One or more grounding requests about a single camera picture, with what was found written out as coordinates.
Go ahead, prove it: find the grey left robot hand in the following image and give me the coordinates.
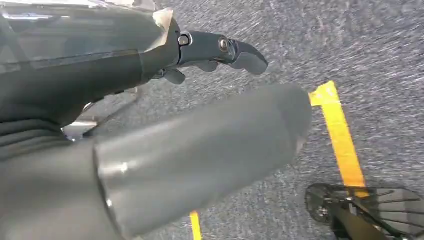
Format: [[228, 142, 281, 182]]
[[0, 0, 313, 240]]

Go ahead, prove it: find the yellow floor tape square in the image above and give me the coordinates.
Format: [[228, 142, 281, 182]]
[[189, 80, 369, 240]]

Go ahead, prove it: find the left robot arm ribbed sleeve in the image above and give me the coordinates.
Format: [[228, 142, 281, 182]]
[[0, 119, 74, 162]]

